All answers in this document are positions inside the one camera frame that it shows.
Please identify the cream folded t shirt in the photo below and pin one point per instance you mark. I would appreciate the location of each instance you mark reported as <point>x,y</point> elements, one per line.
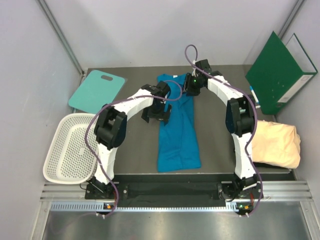
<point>276,144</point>

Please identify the grey slotted cable duct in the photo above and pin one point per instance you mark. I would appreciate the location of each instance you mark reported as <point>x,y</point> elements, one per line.
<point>65,206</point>

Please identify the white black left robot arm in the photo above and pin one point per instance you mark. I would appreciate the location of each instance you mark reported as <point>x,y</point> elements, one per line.
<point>111,127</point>

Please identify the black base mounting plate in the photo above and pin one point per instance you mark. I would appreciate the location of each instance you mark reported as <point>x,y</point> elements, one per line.
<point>164,194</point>

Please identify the teal cutting board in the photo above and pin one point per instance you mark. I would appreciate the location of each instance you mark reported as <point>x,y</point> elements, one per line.
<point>98,88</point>

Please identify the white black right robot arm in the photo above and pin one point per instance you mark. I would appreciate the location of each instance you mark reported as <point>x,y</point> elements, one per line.
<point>240,121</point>

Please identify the green lever arch binder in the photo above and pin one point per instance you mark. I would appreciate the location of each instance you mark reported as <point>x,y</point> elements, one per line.
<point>280,72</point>

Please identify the blue t shirt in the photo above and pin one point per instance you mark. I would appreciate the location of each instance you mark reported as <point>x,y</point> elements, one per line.
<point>178,147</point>

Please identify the white blue marker pen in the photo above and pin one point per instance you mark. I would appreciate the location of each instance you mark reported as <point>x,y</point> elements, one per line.
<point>255,97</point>

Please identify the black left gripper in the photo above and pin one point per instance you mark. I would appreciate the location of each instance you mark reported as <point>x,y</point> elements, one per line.
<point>162,115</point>

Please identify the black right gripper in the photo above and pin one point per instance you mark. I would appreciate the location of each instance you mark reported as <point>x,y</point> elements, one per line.
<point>191,91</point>

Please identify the aluminium frame rail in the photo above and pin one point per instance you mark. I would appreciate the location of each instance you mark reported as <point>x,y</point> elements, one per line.
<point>59,33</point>

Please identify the white perforated plastic basket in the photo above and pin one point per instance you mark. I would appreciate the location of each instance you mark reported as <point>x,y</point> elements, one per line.
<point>69,161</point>

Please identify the black folded t shirt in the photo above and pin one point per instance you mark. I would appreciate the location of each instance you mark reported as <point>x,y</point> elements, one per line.
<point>269,166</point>

